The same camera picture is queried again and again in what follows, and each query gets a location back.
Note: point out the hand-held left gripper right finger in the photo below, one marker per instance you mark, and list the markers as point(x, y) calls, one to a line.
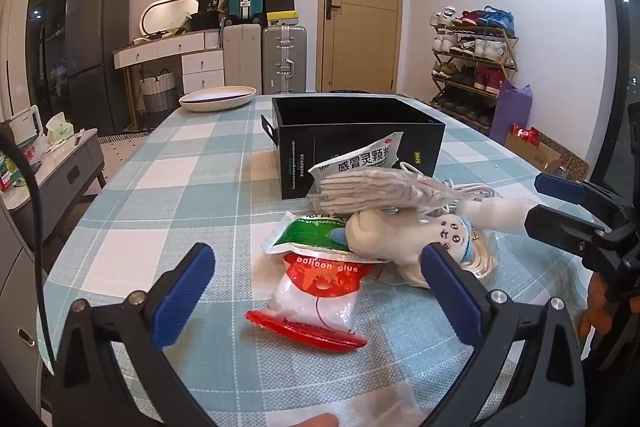
point(450, 299)

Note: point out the white dresser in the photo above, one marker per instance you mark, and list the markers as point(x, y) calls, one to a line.
point(200, 67)

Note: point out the silver aluminium suitcase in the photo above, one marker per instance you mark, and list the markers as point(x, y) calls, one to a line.
point(284, 57)

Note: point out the green white tissue box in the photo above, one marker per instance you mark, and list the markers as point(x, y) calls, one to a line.
point(60, 129)

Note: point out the shoe rack with shoes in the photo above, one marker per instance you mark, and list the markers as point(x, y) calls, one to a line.
point(475, 49)

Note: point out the grey refrigerator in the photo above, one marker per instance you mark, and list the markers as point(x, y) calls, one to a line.
point(95, 57)

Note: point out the brown cardboard box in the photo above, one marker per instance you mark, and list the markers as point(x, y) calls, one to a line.
point(545, 154)

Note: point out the purple fabric bag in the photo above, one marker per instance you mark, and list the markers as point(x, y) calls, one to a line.
point(512, 114)

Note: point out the woven storage basket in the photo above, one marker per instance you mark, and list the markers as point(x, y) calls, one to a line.
point(157, 94)

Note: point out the green white medicine sachet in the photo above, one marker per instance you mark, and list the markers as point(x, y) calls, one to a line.
point(300, 234)
point(365, 154)

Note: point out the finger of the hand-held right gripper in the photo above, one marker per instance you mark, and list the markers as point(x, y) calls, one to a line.
point(560, 188)
point(550, 222)

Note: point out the red printed snack bag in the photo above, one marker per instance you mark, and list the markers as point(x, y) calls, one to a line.
point(29, 157)

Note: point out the plastic bottle red label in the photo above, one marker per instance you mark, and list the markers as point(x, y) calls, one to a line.
point(4, 172)

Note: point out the person's left hand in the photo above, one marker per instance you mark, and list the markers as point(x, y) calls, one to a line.
point(310, 421)

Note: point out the person's right hand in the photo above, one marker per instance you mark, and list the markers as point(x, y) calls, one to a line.
point(595, 307)

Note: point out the black cardboard box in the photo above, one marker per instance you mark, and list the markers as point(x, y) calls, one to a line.
point(310, 147)

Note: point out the white electric kettle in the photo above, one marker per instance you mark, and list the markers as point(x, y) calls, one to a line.
point(22, 124)

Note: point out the grey side cabinet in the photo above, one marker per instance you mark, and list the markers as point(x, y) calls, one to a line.
point(65, 177)

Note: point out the red clear glue packet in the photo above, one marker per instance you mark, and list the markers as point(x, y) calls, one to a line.
point(315, 302)

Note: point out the tall black cabinet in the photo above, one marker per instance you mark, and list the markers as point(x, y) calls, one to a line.
point(50, 7)

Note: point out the wooden shoe rack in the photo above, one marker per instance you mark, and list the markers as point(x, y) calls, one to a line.
point(507, 57)

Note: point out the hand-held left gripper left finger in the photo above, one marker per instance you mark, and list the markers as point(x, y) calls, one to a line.
point(184, 294)

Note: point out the white oval mirror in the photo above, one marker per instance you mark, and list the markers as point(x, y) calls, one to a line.
point(167, 14)

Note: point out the black paper bag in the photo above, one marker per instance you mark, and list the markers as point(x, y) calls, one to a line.
point(209, 2)

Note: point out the white oval plate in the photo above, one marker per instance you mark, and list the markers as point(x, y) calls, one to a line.
point(217, 99)

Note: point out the beige wooden door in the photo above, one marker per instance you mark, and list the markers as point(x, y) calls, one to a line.
point(360, 32)

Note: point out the white plush toy blue cap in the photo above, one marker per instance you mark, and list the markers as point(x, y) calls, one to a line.
point(390, 232)

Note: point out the beige hard suitcase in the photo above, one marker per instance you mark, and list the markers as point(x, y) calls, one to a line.
point(242, 59)

